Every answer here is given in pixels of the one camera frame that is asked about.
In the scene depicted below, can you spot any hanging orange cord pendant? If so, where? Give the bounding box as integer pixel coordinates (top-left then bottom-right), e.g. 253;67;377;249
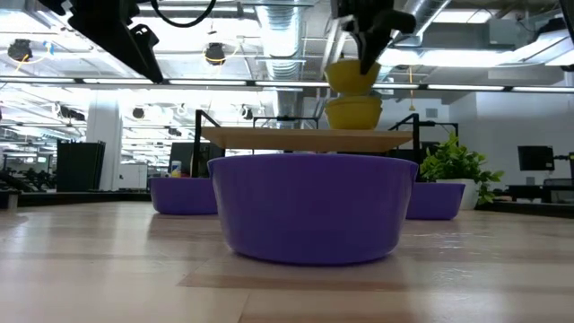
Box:
406;65;416;112

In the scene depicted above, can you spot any wooden shelf rack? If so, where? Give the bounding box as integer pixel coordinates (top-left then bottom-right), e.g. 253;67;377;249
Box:
192;109;459;183

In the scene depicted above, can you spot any black left arm base rail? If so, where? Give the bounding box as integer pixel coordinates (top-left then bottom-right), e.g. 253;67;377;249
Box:
0;190;152;209

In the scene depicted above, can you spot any black desk monitor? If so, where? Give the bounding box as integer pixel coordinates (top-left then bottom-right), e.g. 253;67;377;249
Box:
517;145;556;172

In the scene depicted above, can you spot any white round building column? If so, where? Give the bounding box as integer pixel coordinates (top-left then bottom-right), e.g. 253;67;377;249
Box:
86;99;123;192

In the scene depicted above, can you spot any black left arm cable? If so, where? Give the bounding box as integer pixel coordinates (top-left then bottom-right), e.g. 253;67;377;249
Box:
150;0;218;30

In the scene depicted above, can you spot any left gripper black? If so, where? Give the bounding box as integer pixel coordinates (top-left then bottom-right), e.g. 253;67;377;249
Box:
38;0;165;85

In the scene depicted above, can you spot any silver ribbed ceiling duct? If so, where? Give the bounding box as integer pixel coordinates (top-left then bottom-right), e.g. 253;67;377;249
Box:
255;0;310;118

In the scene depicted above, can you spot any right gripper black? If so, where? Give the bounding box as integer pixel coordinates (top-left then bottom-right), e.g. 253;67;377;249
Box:
331;0;417;75

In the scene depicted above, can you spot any light wooden shelf board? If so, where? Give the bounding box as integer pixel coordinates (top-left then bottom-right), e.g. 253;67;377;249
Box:
200;127;413;153

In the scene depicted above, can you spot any dark office desk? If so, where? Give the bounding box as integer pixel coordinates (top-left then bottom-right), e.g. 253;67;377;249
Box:
492;178;574;204

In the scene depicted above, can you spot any white plant pot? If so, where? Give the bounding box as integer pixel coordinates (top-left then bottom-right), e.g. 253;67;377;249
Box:
437;178;480;211

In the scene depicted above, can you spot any silver slanted ceiling duct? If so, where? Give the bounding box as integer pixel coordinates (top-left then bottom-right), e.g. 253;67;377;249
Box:
394;0;452;46

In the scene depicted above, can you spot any green leafy plant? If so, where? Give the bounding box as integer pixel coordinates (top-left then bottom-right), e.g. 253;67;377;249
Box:
419;132;506;206

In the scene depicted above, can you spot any round black ceiling device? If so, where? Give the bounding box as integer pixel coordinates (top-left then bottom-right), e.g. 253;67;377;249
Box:
7;39;33;63
204;42;227;67

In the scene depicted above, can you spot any tall black office cabinet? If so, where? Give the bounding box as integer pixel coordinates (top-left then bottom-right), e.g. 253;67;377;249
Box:
57;140;107;193

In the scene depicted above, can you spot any violet-blue plastic mini bowl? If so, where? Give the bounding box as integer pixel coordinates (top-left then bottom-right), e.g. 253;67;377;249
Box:
206;153;420;266
149;176;220;216
405;181;466;221

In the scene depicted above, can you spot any long ceiling light strip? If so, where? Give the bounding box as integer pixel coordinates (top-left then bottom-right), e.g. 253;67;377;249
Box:
255;81;328;88
168;79;248;87
0;76;75;84
427;83;506;92
512;86;569;93

